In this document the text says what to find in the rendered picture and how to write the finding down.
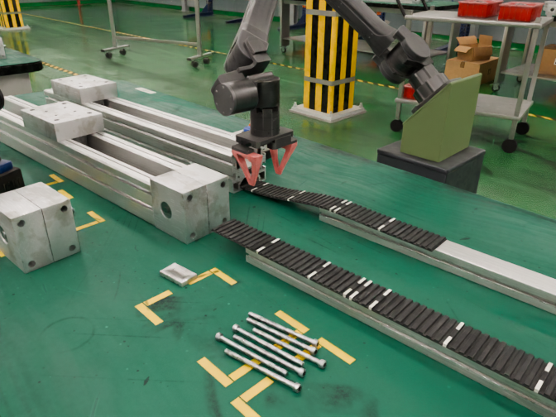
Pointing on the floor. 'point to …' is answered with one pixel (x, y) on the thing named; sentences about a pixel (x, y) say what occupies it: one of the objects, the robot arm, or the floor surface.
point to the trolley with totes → (489, 103)
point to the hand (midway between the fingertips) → (265, 175)
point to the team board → (159, 40)
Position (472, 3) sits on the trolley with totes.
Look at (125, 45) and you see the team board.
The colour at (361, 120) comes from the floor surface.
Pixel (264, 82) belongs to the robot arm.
